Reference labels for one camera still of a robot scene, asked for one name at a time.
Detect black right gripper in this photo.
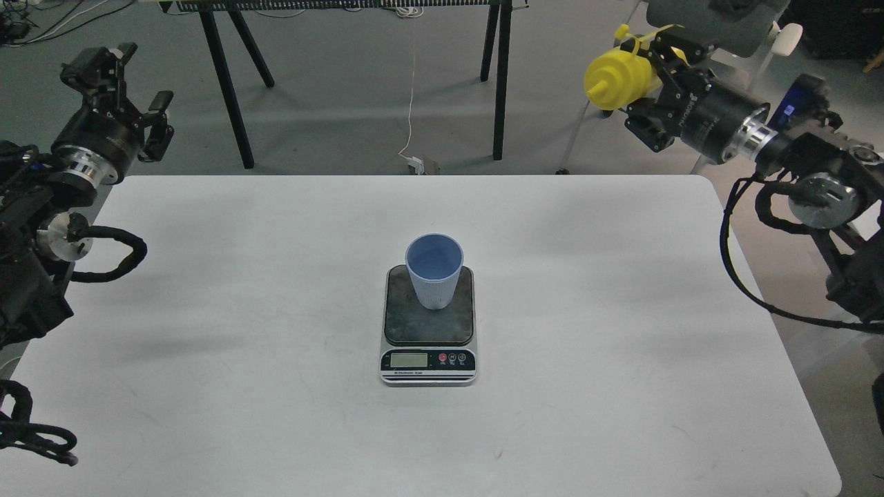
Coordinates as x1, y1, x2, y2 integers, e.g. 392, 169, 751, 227
618, 24, 771, 164

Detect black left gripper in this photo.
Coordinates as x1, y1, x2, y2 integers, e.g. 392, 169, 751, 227
52, 42, 175, 185

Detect yellow squeeze bottle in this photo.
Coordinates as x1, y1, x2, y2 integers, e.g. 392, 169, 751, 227
583, 24, 673, 111

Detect blue ribbed plastic cup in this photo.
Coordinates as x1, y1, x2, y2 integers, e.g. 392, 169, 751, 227
405, 233, 464, 311

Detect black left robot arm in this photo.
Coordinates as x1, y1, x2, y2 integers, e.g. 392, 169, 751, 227
1, 42, 174, 347

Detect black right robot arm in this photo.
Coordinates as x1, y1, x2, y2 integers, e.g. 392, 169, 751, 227
615, 25, 882, 335

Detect digital kitchen scale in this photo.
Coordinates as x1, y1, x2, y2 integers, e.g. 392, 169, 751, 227
378, 264, 478, 387

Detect grey office chair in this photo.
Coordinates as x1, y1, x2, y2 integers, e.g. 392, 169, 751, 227
584, 1, 804, 170

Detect black trestle table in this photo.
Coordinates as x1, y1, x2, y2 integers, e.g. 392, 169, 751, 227
159, 1, 525, 172

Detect white power adapter cable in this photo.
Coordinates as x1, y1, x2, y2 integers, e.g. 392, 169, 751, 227
398, 7, 430, 175

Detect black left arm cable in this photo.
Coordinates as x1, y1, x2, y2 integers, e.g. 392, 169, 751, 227
0, 226, 148, 467

